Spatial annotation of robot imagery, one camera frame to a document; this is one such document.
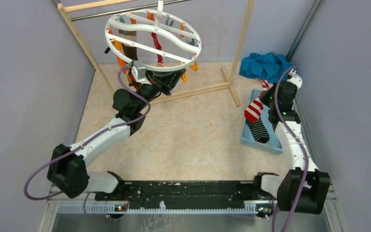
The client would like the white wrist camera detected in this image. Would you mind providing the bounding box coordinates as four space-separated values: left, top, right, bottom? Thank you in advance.
287 70 303 89
131 60 148 84

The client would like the metal hanging rod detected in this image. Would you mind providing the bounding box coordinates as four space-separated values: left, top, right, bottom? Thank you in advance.
71 0 190 21

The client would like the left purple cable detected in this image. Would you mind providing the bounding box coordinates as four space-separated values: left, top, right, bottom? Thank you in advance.
23 63 152 202

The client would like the light wooden rack frame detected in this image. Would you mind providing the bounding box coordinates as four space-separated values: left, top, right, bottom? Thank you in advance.
57 0 255 107

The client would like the red snowflake sock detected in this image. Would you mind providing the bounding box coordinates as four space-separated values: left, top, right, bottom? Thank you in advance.
151 32 164 66

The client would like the red white striped sock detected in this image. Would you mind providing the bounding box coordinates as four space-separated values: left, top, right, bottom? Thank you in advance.
244 80 272 122

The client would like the white round clip hanger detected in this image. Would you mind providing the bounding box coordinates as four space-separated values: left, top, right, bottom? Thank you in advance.
104 0 202 84

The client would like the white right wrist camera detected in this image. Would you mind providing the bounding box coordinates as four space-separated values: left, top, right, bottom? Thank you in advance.
287 70 303 89

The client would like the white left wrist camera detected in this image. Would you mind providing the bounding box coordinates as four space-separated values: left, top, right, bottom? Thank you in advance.
131 60 148 84

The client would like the brown beige sock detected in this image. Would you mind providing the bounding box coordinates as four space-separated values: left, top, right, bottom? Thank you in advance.
118 29 138 60

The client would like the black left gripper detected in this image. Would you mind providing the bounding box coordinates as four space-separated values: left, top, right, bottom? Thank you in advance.
135 66 187 112

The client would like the black orange sock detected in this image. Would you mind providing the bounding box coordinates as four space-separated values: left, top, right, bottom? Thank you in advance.
127 72 141 90

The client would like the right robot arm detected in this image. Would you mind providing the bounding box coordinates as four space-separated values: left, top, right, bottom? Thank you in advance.
253 80 330 215

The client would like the black striped sock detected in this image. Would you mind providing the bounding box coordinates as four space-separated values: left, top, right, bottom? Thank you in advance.
245 119 270 144

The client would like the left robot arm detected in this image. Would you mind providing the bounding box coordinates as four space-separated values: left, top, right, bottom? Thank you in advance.
47 68 186 200

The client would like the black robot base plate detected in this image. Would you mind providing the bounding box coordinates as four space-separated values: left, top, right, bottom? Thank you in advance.
95 180 277 211

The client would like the light blue perforated basket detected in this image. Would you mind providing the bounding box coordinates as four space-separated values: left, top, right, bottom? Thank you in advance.
240 88 284 156

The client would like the blue crumpled cloth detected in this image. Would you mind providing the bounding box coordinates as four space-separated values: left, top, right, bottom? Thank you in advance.
239 52 294 83

